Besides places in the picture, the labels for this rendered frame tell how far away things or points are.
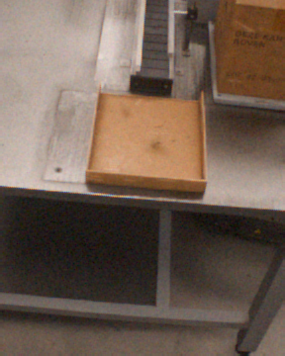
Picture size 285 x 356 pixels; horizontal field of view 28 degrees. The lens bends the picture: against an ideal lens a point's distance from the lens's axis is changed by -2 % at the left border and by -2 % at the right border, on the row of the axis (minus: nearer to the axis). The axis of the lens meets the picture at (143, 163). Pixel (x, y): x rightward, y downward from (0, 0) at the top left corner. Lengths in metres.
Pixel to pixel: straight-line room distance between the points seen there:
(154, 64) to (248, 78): 0.24
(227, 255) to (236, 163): 0.90
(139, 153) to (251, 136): 0.29
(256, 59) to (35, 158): 0.58
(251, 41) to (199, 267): 1.02
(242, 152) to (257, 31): 0.29
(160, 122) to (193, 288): 0.86
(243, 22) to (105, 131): 0.41
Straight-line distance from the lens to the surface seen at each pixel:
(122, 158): 1.31
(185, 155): 1.34
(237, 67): 1.45
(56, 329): 2.00
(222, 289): 2.13
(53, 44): 1.64
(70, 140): 1.35
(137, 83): 1.47
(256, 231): 2.16
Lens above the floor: 1.79
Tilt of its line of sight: 47 degrees down
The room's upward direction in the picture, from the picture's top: 7 degrees clockwise
